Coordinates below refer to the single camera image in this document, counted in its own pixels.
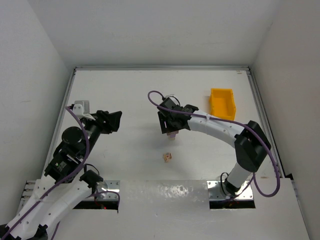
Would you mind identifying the brown rectangular wooden block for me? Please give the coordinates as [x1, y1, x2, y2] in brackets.
[166, 131, 179, 136]

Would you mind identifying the yellow plastic bin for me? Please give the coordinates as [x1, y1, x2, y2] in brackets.
[209, 88, 236, 121]

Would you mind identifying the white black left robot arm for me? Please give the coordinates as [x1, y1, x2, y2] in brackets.
[0, 105, 122, 240]

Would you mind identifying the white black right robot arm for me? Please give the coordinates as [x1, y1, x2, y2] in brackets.
[157, 97, 267, 196]

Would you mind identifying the helicopter shaped wooden piece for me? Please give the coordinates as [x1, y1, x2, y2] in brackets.
[163, 152, 172, 163]

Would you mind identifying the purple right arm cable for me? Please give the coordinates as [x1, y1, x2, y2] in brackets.
[147, 90, 281, 198]

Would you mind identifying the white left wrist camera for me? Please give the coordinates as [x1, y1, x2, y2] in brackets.
[72, 100, 90, 116]

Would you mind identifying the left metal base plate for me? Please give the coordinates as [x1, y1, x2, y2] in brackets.
[86, 180, 120, 202]

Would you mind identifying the metal base plate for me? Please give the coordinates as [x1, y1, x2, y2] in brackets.
[207, 180, 254, 202]
[86, 180, 120, 202]

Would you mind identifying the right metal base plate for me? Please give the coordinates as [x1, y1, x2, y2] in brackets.
[207, 180, 254, 202]

